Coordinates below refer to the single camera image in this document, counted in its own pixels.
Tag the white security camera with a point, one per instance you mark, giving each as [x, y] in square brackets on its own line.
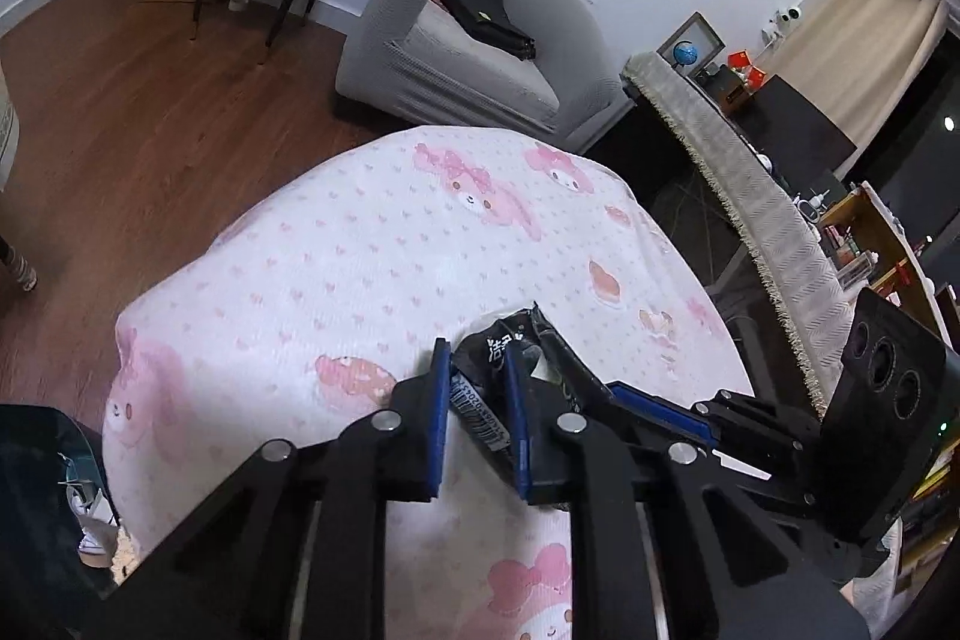
[782, 23]

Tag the small blue globe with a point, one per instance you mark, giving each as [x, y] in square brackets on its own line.
[685, 54]

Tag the framed picture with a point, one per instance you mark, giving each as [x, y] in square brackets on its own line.
[697, 29]

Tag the dark green trash bin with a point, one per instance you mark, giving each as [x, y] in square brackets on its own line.
[47, 591]

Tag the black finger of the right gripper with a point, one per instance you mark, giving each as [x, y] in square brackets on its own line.
[660, 414]

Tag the black tissue pack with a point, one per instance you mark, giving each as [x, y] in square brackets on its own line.
[479, 367]

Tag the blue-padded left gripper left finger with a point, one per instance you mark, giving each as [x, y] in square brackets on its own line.
[293, 542]

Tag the beige patterned tablecloth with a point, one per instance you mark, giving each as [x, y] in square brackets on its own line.
[9, 132]

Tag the person's right hand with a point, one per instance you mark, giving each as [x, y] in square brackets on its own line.
[858, 592]

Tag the black handbag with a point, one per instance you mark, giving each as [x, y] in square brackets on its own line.
[486, 21]

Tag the black computer monitor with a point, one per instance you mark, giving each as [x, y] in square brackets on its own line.
[795, 134]

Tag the beige fringed desk cloth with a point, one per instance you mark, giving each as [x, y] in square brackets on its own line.
[799, 280]

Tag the pink patterned tablecloth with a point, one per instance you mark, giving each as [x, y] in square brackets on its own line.
[305, 314]

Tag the beige curtain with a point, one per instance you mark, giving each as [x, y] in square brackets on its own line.
[854, 59]

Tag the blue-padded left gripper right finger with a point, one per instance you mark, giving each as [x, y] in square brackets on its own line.
[665, 541]

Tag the grey armchair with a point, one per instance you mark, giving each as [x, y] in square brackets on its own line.
[411, 59]

